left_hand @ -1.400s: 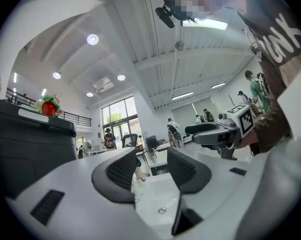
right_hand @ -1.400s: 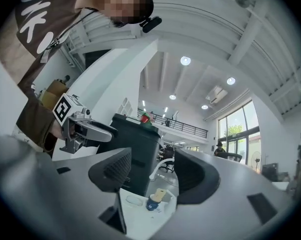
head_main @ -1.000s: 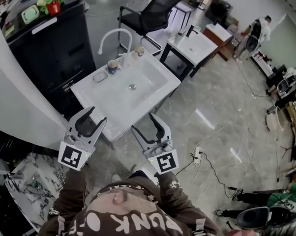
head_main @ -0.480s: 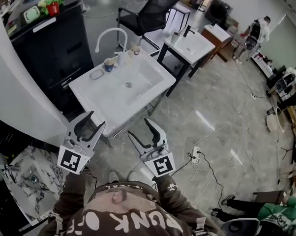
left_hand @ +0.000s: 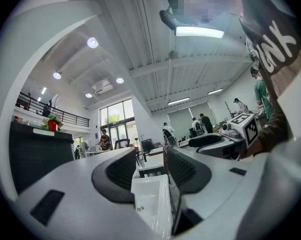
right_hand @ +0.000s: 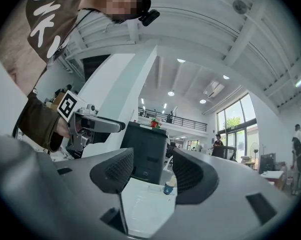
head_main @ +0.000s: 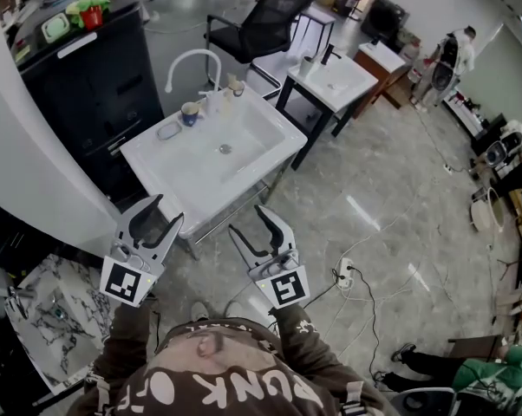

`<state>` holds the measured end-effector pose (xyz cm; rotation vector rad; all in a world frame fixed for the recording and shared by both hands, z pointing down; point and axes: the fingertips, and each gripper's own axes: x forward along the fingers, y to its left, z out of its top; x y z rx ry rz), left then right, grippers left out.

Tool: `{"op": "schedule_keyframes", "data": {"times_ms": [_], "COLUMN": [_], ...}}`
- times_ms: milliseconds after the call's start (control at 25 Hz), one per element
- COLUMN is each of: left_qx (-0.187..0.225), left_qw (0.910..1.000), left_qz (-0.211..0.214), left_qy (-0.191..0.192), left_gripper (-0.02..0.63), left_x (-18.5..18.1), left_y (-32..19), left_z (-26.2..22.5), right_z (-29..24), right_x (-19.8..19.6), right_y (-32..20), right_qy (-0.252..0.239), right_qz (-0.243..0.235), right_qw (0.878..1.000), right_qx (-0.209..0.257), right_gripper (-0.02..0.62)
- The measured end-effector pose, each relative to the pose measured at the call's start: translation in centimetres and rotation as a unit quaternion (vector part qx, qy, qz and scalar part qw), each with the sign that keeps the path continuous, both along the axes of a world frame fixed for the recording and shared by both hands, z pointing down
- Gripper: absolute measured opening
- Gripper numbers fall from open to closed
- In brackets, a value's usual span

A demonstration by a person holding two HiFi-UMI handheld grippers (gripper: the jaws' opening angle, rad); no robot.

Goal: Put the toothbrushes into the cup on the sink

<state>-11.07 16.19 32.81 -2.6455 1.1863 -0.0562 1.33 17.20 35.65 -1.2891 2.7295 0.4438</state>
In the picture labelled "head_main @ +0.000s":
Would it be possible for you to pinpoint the black faucet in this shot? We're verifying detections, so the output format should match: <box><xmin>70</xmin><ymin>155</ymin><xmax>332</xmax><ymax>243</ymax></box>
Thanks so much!
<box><xmin>320</xmin><ymin>43</ymin><xmax>343</xmax><ymax>66</ymax></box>

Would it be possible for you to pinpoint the white sink on black stand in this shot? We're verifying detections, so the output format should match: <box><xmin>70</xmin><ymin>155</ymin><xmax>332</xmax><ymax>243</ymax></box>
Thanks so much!
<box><xmin>275</xmin><ymin>49</ymin><xmax>380</xmax><ymax>172</ymax></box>

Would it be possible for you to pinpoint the blue cup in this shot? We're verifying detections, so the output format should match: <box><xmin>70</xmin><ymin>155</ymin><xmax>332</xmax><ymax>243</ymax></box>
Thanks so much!
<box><xmin>180</xmin><ymin>101</ymin><xmax>202</xmax><ymax>128</ymax></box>

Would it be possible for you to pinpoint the chrome faucet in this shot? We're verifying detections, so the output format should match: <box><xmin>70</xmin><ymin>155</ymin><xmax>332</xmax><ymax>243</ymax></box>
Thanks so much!
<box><xmin>6</xmin><ymin>285</ymin><xmax>29</xmax><ymax>321</ymax></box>

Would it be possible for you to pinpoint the wooden vanity with white top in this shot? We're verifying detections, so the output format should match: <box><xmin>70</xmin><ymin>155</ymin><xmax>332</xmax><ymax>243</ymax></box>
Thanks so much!
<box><xmin>353</xmin><ymin>41</ymin><xmax>414</xmax><ymax>120</ymax></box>

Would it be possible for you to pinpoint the oval soap dish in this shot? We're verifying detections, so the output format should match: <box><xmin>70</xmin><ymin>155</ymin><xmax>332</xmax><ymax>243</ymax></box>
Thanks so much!
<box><xmin>156</xmin><ymin>120</ymin><xmax>183</xmax><ymax>141</ymax></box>

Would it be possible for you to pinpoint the black stool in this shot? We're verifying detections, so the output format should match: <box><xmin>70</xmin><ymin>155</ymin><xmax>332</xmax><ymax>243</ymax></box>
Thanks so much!
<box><xmin>294</xmin><ymin>5</ymin><xmax>337</xmax><ymax>56</ymax></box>

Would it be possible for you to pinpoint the black cabinet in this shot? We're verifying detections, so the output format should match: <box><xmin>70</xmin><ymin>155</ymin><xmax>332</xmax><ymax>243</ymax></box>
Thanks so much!
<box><xmin>10</xmin><ymin>0</ymin><xmax>166</xmax><ymax>210</ymax></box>

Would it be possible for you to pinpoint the person's left forearm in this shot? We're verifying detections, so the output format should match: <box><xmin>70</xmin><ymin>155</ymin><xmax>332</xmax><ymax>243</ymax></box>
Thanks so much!
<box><xmin>91</xmin><ymin>295</ymin><xmax>160</xmax><ymax>402</ymax></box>

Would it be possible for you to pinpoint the black cable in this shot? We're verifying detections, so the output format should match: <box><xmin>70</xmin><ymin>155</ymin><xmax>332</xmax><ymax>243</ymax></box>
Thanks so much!
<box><xmin>302</xmin><ymin>266</ymin><xmax>386</xmax><ymax>383</ymax></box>

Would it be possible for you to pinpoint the white ceramic sink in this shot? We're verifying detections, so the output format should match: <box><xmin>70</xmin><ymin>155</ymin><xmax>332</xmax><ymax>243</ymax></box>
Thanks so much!
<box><xmin>120</xmin><ymin>85</ymin><xmax>309</xmax><ymax>239</ymax></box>

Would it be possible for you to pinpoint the white power strip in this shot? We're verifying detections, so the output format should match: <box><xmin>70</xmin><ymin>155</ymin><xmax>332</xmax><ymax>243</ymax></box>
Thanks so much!
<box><xmin>338</xmin><ymin>257</ymin><xmax>355</xmax><ymax>290</ymax></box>

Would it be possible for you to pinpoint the pale green box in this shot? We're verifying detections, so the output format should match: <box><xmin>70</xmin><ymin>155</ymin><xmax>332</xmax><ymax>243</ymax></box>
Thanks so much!
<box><xmin>40</xmin><ymin>14</ymin><xmax>69</xmax><ymax>44</ymax></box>

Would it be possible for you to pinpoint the metal sink stand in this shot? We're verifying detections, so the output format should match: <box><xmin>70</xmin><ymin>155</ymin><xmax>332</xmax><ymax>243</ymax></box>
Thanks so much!
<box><xmin>179</xmin><ymin>152</ymin><xmax>297</xmax><ymax>262</ymax></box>

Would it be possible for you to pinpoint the black box speaker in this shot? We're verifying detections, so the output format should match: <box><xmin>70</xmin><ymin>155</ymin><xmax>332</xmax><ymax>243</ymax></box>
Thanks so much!
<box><xmin>360</xmin><ymin>0</ymin><xmax>412</xmax><ymax>44</ymax></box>

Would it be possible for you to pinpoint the white and black robot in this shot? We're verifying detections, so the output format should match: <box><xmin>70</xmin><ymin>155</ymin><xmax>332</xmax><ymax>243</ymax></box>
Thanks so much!
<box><xmin>484</xmin><ymin>118</ymin><xmax>522</xmax><ymax>169</ymax></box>

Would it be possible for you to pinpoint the person's left shoe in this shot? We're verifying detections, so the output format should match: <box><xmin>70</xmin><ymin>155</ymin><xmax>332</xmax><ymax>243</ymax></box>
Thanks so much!
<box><xmin>190</xmin><ymin>301</ymin><xmax>211</xmax><ymax>322</ymax></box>

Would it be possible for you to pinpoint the red pot with green plant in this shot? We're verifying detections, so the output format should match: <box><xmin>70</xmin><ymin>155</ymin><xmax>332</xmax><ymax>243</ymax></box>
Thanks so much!
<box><xmin>65</xmin><ymin>0</ymin><xmax>111</xmax><ymax>30</ymax></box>

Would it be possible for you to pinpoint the white cable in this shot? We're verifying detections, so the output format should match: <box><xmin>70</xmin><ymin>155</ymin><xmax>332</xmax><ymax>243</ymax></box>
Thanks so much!
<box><xmin>319</xmin><ymin>106</ymin><xmax>455</xmax><ymax>359</ymax></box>

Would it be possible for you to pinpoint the person's right forearm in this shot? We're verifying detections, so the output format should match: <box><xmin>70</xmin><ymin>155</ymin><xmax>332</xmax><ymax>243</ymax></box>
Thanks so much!
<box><xmin>268</xmin><ymin>303</ymin><xmax>370</xmax><ymax>402</ymax></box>

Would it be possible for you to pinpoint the white round bucket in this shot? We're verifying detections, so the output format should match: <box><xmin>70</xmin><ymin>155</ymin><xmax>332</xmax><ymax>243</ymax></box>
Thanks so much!
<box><xmin>469</xmin><ymin>186</ymin><xmax>506</xmax><ymax>234</ymax></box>

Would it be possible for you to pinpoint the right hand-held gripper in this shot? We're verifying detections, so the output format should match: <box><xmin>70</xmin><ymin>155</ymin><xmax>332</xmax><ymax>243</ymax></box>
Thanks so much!
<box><xmin>228</xmin><ymin>205</ymin><xmax>311</xmax><ymax>310</ymax></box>

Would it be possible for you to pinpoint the black mesh office chair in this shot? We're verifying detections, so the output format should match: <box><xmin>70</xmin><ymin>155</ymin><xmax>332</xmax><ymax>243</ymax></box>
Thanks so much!
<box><xmin>205</xmin><ymin>0</ymin><xmax>323</xmax><ymax>101</ymax></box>

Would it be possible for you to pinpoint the person's brown printed sweatshirt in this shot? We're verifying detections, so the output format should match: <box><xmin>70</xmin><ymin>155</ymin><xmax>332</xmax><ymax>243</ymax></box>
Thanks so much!
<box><xmin>68</xmin><ymin>316</ymin><xmax>401</xmax><ymax>416</ymax></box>

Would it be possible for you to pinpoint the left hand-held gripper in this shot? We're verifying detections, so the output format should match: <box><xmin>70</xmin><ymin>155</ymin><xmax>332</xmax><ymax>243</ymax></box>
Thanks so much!
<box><xmin>99</xmin><ymin>193</ymin><xmax>186</xmax><ymax>308</ymax></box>

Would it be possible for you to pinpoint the white gooseneck faucet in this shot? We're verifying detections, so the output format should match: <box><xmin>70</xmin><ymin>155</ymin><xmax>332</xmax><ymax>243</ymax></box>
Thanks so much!
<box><xmin>164</xmin><ymin>49</ymin><xmax>224</xmax><ymax>103</ymax></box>

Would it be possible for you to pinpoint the marble sink counter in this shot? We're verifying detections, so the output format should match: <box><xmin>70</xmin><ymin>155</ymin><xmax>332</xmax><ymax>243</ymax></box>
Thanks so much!
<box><xmin>3</xmin><ymin>252</ymin><xmax>114</xmax><ymax>397</ymax></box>

